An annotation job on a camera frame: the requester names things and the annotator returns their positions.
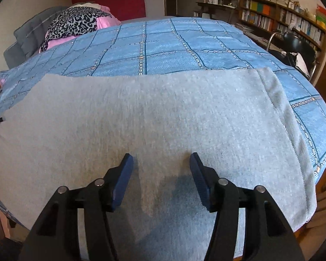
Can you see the grey padded headboard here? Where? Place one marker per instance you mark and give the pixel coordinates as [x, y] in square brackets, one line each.
[30, 35]

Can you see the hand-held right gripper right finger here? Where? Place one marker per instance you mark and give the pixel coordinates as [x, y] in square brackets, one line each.
[199, 180]

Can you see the blue checked blanket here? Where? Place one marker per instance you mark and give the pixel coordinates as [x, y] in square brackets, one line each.
[165, 46]

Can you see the leopard print cloth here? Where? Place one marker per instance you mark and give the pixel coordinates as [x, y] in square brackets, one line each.
[76, 21]

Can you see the wooden desk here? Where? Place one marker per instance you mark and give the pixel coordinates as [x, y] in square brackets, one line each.
[214, 6]

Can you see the pink quilt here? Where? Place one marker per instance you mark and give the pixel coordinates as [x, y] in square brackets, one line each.
[107, 23]

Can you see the stack of magazines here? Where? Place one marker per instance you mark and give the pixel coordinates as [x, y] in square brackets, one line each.
[244, 27]

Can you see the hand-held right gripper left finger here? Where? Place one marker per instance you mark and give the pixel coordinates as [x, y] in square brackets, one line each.
[122, 180]

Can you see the white cloth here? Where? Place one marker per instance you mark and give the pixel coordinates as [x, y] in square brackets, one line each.
[301, 62]

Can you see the wooden bookshelf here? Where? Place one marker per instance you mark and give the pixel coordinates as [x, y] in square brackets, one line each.
[260, 19]

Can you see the grey pants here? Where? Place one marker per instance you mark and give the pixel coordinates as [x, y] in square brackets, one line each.
[152, 114]

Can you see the black chair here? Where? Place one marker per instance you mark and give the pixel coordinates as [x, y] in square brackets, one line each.
[298, 43]

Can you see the coloured folders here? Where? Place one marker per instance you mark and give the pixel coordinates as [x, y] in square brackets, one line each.
[323, 16]

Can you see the cream cloth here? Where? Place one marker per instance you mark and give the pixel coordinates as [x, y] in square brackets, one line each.
[84, 5]

